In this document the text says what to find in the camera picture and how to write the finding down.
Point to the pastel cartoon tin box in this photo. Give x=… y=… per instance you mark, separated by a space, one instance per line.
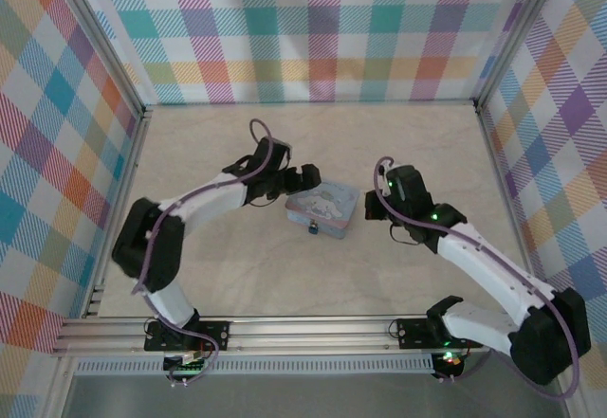
x=327 y=200

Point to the small padlock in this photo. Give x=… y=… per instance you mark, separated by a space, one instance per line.
x=313 y=228

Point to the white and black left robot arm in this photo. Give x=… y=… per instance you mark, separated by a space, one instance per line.
x=204 y=205

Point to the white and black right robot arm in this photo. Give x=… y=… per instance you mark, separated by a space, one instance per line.
x=483 y=266

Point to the right controller board coloured lights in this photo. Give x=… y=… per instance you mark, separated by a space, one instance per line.
x=448 y=360

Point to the left controller board green lights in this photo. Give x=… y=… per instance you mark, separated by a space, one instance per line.
x=187 y=366

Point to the grey metal panel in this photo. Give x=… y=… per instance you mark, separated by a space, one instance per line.
x=308 y=396

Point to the aluminium floor frame rail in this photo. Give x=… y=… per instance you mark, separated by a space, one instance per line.
x=308 y=103
x=128 y=176

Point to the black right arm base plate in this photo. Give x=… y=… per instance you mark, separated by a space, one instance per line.
x=412 y=332

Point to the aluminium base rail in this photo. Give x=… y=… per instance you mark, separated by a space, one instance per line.
x=308 y=332

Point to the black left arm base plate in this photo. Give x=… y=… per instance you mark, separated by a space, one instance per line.
x=215 y=335

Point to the aluminium frame post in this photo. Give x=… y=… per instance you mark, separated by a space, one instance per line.
x=59 y=392
x=574 y=406
x=517 y=34
x=99 y=43

